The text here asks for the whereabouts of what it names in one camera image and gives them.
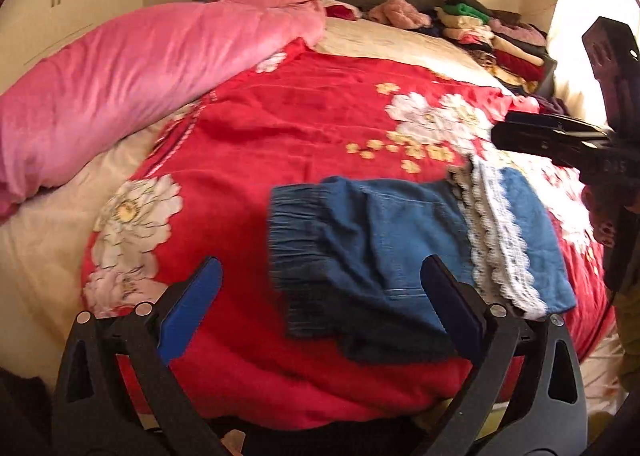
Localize pink plush blanket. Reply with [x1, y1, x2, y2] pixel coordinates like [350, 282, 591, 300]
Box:
[0, 0, 329, 223]

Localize dark purple garment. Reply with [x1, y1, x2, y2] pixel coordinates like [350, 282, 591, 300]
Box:
[537, 94, 571, 116]

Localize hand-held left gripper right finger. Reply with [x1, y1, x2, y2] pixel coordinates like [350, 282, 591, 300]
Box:
[414, 255, 589, 456]

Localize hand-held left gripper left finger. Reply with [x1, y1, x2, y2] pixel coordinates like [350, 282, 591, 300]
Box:
[52, 256, 236, 456]

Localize pile of folded clothes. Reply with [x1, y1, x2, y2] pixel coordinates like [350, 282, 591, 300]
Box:
[432, 0, 552, 88]

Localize blue denim pants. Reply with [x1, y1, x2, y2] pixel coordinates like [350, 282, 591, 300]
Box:
[268, 160, 578, 365]

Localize person's right hand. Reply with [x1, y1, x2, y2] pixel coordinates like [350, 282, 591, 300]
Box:
[581, 182, 622, 248]

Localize pink fluffy garment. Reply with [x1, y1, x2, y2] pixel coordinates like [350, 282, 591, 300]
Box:
[369, 0, 433, 30]

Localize red floral blanket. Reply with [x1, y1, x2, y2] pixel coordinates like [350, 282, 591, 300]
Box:
[80, 38, 620, 418]

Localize dark red garment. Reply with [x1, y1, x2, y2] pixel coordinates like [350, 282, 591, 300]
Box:
[325, 4, 362, 21]

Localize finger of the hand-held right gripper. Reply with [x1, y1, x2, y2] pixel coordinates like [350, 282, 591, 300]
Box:
[491, 123, 610, 168]
[506, 111, 610, 142]

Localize yellow-green cloth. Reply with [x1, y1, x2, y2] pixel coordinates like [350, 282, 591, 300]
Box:
[492, 408, 517, 433]

